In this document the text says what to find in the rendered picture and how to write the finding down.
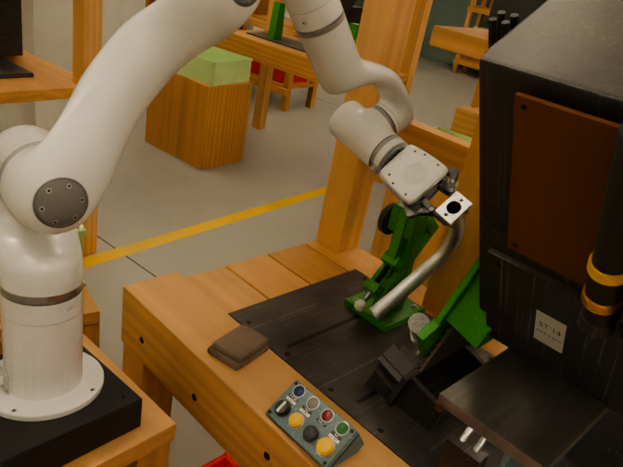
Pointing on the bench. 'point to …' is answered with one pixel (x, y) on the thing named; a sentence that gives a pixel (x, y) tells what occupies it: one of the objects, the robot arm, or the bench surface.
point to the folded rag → (239, 347)
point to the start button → (324, 446)
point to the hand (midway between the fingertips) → (451, 210)
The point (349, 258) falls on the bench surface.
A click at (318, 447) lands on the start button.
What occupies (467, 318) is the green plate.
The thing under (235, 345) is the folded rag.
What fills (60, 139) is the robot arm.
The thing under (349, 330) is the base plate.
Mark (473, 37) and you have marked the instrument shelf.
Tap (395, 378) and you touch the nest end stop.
